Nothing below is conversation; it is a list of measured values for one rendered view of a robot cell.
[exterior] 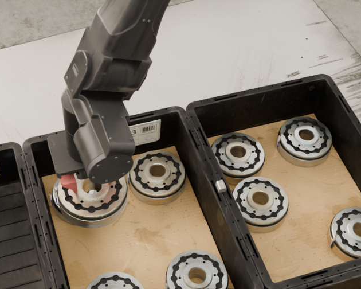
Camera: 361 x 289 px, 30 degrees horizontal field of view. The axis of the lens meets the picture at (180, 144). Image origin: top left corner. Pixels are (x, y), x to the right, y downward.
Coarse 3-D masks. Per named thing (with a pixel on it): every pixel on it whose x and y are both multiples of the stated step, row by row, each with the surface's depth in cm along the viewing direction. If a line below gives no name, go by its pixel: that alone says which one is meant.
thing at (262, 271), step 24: (216, 96) 127; (240, 96) 128; (336, 96) 129; (192, 120) 123; (216, 168) 117; (240, 216) 111; (264, 264) 106; (360, 264) 107; (264, 288) 104; (288, 288) 104
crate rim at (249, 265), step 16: (144, 112) 124; (160, 112) 124; (176, 112) 125; (192, 128) 122; (32, 144) 119; (192, 144) 120; (32, 160) 116; (32, 176) 114; (208, 176) 116; (224, 208) 112; (48, 224) 109; (48, 240) 107; (240, 240) 108; (240, 256) 107; (256, 272) 105; (64, 288) 103; (256, 288) 103
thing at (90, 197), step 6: (78, 180) 101; (84, 180) 101; (78, 186) 100; (102, 186) 100; (108, 186) 101; (78, 192) 99; (84, 192) 99; (102, 192) 100; (84, 198) 99; (90, 198) 99; (96, 198) 99
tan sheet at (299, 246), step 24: (264, 144) 134; (264, 168) 130; (288, 168) 130; (312, 168) 131; (336, 168) 131; (288, 192) 127; (312, 192) 127; (336, 192) 128; (360, 192) 128; (288, 216) 124; (312, 216) 124; (264, 240) 120; (288, 240) 121; (312, 240) 121; (288, 264) 118; (312, 264) 118; (336, 264) 118
